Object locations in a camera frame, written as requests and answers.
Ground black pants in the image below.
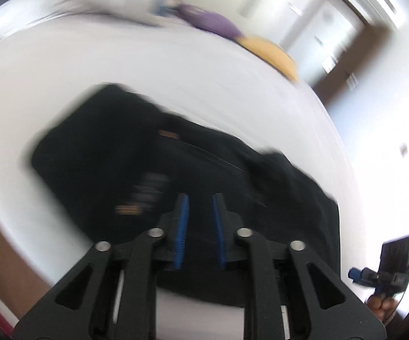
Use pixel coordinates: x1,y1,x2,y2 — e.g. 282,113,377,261
31,83,341,307

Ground person's right hand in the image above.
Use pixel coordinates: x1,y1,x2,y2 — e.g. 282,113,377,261
365,295,399,321

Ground white bed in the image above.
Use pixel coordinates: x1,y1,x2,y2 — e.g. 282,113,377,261
0,14,371,340

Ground yellow cushion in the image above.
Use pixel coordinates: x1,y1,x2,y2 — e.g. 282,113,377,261
240,35,301,83

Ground brown door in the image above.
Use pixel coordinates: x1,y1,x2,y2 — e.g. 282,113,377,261
312,25,393,104

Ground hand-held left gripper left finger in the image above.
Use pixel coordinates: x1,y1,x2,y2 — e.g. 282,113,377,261
13,193,191,340

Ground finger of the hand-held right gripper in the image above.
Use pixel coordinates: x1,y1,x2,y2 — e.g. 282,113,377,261
348,267,378,286

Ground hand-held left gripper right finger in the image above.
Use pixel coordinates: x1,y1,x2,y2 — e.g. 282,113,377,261
212,193,389,340

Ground purple cushion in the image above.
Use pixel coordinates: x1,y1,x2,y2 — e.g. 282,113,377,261
178,3,245,40

